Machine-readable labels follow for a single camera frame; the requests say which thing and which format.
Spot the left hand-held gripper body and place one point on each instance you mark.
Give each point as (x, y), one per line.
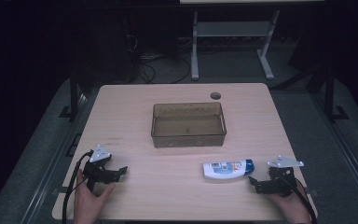
(95, 171)

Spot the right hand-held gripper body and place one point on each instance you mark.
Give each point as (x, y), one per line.
(281, 181)

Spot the white bottle with blue cap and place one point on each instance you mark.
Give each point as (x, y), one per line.
(227, 169)

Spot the brown translucent plastic box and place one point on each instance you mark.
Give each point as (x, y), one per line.
(186, 126)

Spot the person's right hand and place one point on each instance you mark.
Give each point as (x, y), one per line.
(293, 207)

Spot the person's left hand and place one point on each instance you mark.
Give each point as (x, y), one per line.
(87, 207)

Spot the grey metal stand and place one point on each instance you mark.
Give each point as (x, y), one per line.
(231, 29)

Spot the metal floor rail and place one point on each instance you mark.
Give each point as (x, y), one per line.
(345, 149)
(48, 174)

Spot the black metal post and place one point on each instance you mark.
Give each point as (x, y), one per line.
(330, 96)
(74, 96)

